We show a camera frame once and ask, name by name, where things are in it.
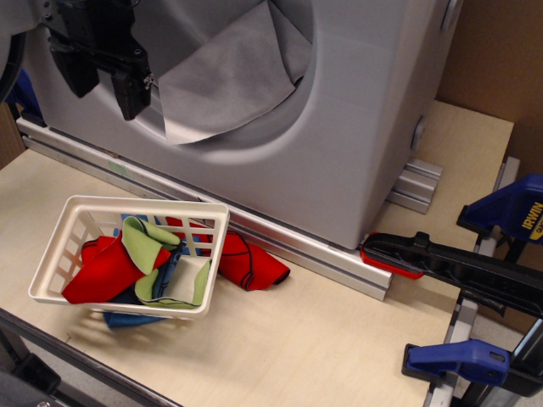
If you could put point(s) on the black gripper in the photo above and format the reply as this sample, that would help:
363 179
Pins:
88 36

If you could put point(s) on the grey cloth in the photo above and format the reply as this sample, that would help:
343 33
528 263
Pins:
241 73

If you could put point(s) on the white plastic basket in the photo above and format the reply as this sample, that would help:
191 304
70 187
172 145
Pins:
86 218

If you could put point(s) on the grey toy laundry machine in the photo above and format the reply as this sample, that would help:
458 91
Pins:
324 160

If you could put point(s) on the green cloth in basket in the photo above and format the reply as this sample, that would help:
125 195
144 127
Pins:
174 276

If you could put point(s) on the red cloth in basket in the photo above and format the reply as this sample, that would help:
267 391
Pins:
107 271

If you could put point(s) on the red cloth on table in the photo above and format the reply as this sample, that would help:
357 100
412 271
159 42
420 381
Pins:
246 265

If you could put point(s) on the blue cloth under basket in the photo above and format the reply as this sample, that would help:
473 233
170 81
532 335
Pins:
118 320

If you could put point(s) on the cardboard box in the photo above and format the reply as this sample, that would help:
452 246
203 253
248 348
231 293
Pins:
494 67

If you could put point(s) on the blue Irwin clamp upper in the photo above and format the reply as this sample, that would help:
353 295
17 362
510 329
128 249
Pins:
515 208

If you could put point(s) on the black red clamp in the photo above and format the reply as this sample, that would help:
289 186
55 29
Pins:
491 282

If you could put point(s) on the long aluminium rail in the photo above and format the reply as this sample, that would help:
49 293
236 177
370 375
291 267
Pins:
341 265

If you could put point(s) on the black table frame bar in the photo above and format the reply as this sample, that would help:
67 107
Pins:
37 369

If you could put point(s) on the short aluminium rail block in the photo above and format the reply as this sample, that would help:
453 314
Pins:
416 185

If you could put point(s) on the blue clamp handle lower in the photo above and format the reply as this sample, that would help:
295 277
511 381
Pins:
474 360

